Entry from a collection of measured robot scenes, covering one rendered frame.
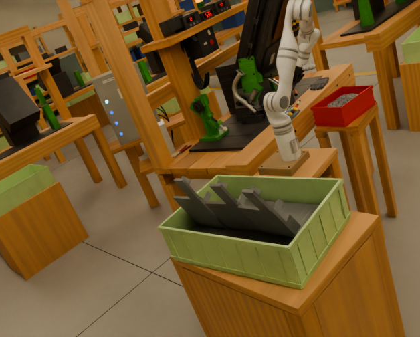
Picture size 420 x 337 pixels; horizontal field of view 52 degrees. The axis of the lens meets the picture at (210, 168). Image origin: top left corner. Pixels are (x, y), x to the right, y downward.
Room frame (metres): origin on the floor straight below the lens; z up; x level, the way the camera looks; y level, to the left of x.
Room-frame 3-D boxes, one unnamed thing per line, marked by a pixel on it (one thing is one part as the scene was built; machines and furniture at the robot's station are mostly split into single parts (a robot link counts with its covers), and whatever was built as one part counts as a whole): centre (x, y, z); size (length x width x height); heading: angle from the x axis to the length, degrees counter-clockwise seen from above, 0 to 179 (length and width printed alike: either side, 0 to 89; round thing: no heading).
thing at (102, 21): (2.94, -0.24, 1.36); 1.49 x 0.09 x 0.97; 135
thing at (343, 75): (2.53, -0.65, 0.82); 1.50 x 0.14 x 0.15; 135
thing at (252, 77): (2.63, -0.45, 1.17); 0.13 x 0.12 x 0.20; 135
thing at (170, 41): (2.91, -0.27, 1.52); 0.90 x 0.25 x 0.04; 135
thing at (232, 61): (2.90, -0.43, 1.07); 0.30 x 0.18 x 0.34; 135
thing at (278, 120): (1.88, -0.38, 1.13); 0.09 x 0.09 x 0.17; 27
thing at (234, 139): (2.72, -0.45, 0.89); 1.10 x 0.42 x 0.02; 135
